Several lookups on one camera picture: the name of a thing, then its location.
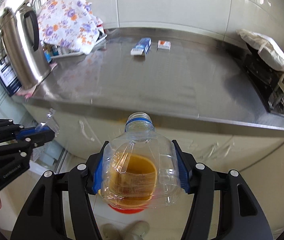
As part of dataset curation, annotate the clear plastic tray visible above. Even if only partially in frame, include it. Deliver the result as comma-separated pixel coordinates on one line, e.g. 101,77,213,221
35,108,60,136

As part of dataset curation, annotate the clear plastic bottle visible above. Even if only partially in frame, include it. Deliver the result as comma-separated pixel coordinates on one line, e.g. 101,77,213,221
99,112,181,213

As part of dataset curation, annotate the blue toothpaste box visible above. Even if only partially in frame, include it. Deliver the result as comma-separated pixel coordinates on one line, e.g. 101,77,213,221
130,37,152,56

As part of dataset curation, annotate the yellow trash bin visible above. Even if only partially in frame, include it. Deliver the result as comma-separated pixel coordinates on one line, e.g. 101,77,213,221
98,154,157,214

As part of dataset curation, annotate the dark blue box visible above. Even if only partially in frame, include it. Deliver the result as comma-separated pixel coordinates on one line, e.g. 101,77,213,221
0,56,22,97

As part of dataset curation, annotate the white storage tray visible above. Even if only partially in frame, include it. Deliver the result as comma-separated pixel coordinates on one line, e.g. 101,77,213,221
46,33,107,59

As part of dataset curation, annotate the stainless steel kettle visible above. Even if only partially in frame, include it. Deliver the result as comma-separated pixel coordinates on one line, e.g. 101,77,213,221
0,0,51,89

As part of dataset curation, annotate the floral white cloth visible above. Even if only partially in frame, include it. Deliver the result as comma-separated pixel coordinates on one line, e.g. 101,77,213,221
37,0,104,55

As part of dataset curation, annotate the black gas stove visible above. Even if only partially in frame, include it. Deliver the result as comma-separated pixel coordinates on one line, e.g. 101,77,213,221
240,44,284,117

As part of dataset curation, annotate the small orange white box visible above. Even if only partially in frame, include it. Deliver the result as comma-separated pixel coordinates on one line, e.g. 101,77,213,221
157,40,171,51

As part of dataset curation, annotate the white cloth on stove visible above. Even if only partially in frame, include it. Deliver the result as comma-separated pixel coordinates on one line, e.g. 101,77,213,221
236,29,284,72

